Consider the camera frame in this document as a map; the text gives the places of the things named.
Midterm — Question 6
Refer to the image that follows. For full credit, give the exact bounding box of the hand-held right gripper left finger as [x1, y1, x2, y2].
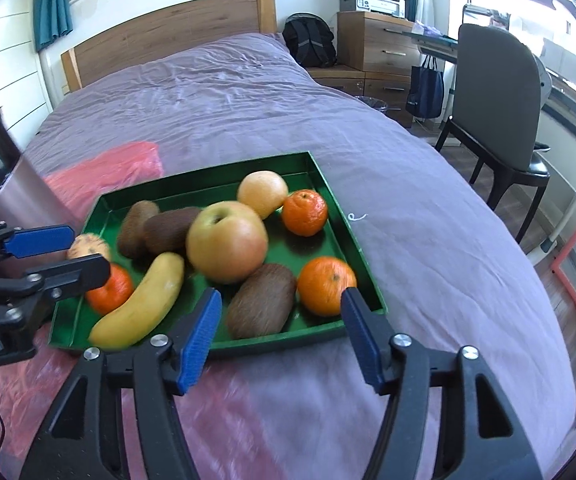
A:
[19, 287, 223, 480]

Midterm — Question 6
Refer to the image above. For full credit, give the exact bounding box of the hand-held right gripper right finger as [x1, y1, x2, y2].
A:
[340, 287, 544, 480]

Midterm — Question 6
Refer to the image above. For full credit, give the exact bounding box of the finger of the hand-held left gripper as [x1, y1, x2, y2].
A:
[0, 223, 76, 276]
[0, 254, 112, 311]

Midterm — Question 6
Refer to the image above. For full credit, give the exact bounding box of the striped pepino melon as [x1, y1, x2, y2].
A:
[66, 234, 111, 263]

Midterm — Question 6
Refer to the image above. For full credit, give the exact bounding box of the mandarin orange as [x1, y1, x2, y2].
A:
[282, 189, 329, 237]
[297, 256, 357, 317]
[85, 262, 135, 316]

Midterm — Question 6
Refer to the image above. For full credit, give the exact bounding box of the yellow banana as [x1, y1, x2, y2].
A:
[89, 252, 185, 350]

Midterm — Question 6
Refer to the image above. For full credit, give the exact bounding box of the large brown kiwi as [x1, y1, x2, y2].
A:
[227, 262, 297, 339]

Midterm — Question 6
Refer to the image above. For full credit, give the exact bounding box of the large yellow apple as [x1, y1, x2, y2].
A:
[186, 201, 269, 285]

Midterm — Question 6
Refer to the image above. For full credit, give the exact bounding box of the green tray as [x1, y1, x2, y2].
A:
[48, 151, 389, 358]

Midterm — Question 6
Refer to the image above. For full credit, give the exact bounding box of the small yellow citrus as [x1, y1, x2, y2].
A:
[237, 171, 289, 220]

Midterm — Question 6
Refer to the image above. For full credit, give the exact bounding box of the copper black electric kettle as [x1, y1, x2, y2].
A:
[0, 106, 81, 266]

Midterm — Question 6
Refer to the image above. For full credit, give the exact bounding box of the pink plastic sheet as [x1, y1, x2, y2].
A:
[0, 141, 399, 480]

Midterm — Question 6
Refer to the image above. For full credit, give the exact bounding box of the white wardrobe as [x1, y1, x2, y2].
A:
[0, 0, 51, 131]

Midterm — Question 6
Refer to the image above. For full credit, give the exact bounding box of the teal curtain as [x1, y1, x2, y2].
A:
[33, 0, 75, 53]

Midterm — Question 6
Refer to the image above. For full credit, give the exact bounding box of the waste bin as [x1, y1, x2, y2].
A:
[354, 95, 389, 113]

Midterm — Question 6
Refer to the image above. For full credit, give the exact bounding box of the wooden headboard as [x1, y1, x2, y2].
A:
[60, 0, 276, 95]

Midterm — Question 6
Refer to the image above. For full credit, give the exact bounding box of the dark blue tote bag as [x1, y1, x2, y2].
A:
[406, 55, 445, 119]

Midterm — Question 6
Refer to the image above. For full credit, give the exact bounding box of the low wooden nightstand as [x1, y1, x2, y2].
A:
[305, 63, 367, 98]

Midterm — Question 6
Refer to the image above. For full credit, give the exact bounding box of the grey office chair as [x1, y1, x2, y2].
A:
[434, 22, 552, 245]

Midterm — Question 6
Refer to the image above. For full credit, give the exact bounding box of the wooden dresser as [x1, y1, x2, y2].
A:
[337, 10, 421, 128]

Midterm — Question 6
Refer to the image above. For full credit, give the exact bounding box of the black backpack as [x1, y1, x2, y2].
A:
[282, 12, 339, 68]

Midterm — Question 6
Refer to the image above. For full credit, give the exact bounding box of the glass top desk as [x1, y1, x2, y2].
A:
[403, 22, 576, 266]

